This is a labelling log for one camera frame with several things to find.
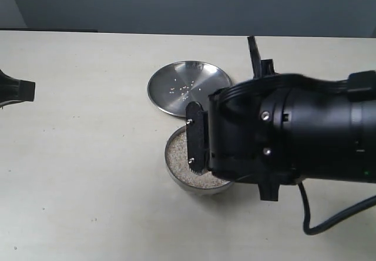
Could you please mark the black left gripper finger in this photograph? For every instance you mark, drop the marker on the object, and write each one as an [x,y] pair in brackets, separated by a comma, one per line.
[13,91]

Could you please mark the steel bowl of rice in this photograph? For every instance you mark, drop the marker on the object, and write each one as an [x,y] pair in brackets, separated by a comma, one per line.
[178,168]

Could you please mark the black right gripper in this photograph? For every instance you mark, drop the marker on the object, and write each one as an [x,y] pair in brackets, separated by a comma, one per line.
[237,135]

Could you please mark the round steel plate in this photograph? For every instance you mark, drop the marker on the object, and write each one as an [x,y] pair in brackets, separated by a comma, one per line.
[175,85]

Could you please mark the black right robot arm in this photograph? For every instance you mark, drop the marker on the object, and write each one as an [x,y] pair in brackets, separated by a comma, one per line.
[279,129]

